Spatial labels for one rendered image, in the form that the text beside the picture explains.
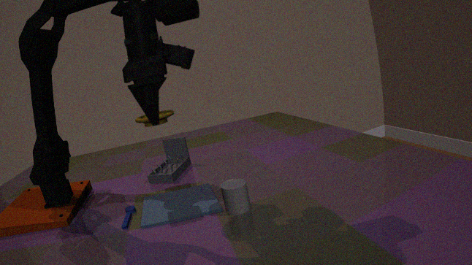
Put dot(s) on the dark grey dish rack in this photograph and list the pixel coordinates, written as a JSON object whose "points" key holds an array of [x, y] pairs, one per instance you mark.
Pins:
{"points": [[178, 159]]}

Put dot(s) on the dark grey cylinder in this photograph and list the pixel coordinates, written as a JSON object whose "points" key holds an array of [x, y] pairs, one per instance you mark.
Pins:
{"points": [[235, 195]]}

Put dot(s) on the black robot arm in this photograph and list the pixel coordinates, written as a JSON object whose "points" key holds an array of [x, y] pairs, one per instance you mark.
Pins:
{"points": [[39, 50]]}

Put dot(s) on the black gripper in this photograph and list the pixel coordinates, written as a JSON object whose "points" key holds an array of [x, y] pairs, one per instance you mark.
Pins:
{"points": [[146, 69]]}

